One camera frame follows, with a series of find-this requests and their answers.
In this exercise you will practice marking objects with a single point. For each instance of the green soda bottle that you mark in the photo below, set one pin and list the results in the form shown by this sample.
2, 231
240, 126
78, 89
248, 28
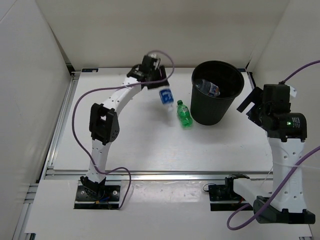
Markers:
184, 115

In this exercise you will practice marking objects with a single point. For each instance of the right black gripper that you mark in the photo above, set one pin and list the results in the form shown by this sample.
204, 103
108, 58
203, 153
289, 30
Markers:
251, 98

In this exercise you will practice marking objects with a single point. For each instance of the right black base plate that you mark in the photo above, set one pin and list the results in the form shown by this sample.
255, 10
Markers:
222, 196

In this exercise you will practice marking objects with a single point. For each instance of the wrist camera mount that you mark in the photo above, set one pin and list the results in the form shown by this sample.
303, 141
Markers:
293, 92
156, 60

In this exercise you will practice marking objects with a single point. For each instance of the white orange label bottle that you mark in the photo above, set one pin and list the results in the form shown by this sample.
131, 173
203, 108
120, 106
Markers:
207, 87

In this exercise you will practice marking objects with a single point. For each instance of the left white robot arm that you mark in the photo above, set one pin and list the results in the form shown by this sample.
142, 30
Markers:
104, 124

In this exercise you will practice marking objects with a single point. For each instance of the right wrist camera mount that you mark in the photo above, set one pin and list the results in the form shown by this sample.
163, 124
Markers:
293, 92

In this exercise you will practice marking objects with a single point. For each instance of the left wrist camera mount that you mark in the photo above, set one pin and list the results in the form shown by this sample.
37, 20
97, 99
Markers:
156, 60

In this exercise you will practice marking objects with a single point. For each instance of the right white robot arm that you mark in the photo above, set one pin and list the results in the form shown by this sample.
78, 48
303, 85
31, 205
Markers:
286, 134

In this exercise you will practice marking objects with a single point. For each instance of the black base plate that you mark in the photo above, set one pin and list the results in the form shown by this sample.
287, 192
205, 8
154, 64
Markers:
222, 196
110, 200

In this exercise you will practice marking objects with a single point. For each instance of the blue label water bottle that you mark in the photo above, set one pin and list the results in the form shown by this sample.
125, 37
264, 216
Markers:
166, 97

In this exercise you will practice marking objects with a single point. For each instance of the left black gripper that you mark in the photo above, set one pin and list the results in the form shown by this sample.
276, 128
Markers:
163, 70

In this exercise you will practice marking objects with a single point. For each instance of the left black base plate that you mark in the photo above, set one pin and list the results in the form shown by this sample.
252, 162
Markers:
110, 200

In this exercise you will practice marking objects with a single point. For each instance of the aluminium front rail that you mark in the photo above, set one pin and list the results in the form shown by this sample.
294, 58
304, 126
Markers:
52, 174

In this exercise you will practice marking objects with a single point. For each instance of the black plastic waste bin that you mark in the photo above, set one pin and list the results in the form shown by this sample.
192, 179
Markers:
207, 110

